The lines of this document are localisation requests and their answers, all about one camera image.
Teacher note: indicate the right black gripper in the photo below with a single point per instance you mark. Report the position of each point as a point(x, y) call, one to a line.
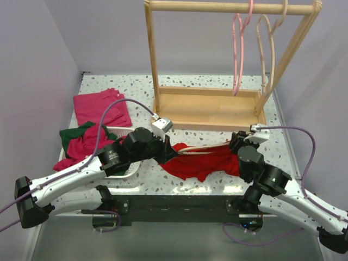
point(237, 139)

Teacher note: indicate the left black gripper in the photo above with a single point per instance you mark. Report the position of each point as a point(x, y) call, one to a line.
point(167, 150)

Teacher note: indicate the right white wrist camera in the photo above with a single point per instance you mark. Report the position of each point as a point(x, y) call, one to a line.
point(258, 134)

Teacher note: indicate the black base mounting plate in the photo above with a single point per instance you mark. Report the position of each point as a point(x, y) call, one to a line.
point(127, 209)

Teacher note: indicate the folded pink t shirt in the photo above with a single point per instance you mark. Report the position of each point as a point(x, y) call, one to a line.
point(90, 108)

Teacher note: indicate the pink hanger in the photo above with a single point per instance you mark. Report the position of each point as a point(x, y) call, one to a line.
point(239, 56)

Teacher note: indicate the wooden clothes rack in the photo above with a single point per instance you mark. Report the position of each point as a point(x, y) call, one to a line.
point(223, 109)

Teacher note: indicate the crumpled magenta t shirt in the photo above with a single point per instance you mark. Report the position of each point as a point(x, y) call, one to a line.
point(81, 149)

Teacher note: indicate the dark green t shirt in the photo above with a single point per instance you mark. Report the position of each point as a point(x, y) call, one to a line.
point(73, 133)

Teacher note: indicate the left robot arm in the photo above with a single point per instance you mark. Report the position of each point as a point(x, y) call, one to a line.
point(77, 188)

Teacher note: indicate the red t shirt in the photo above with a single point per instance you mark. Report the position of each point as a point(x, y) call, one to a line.
point(200, 166)

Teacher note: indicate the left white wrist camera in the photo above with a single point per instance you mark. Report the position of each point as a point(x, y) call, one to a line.
point(160, 126)

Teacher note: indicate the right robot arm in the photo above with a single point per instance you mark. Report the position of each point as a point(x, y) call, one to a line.
point(274, 191)

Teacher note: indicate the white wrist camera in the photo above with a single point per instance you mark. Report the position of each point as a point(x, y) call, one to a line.
point(160, 126)
point(258, 134)

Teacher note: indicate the white perforated plastic basket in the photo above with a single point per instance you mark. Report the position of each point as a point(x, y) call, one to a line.
point(133, 167)

